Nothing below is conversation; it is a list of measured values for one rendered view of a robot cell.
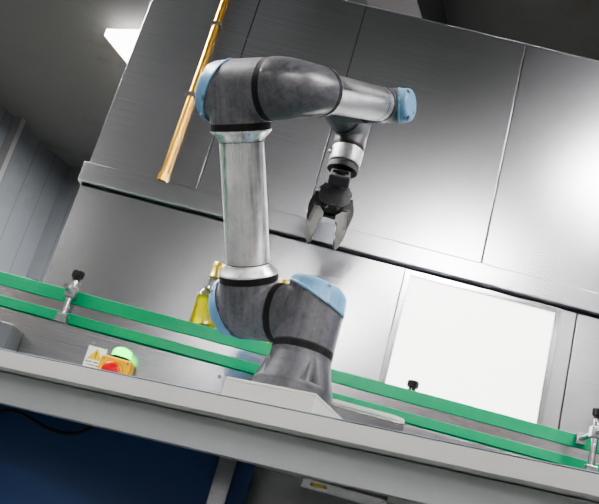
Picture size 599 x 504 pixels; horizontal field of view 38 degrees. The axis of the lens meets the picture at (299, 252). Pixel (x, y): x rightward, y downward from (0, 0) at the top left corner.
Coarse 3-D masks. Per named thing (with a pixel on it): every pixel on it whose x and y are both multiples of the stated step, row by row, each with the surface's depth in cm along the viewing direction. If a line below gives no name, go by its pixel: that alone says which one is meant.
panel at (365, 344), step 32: (288, 256) 236; (320, 256) 236; (352, 256) 237; (352, 288) 234; (384, 288) 234; (480, 288) 235; (352, 320) 231; (384, 320) 231; (352, 352) 228; (384, 352) 228; (544, 384) 226
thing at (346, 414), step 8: (336, 408) 177; (344, 408) 177; (344, 416) 177; (352, 416) 177; (360, 416) 177; (368, 416) 177; (368, 424) 176; (376, 424) 176; (384, 424) 177; (392, 424) 177; (400, 424) 177
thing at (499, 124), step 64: (192, 0) 266; (256, 0) 267; (320, 0) 268; (128, 64) 258; (192, 64) 259; (320, 64) 260; (384, 64) 261; (448, 64) 261; (512, 64) 262; (576, 64) 262; (128, 128) 251; (192, 128) 252; (320, 128) 253; (384, 128) 253; (448, 128) 254; (512, 128) 254; (576, 128) 255; (128, 192) 242; (192, 192) 243; (384, 192) 247; (448, 192) 247; (512, 192) 248; (576, 192) 248; (64, 256) 238; (128, 256) 238; (192, 256) 239; (384, 256) 238; (448, 256) 238; (512, 256) 241; (576, 256) 242; (576, 320) 236; (576, 384) 230
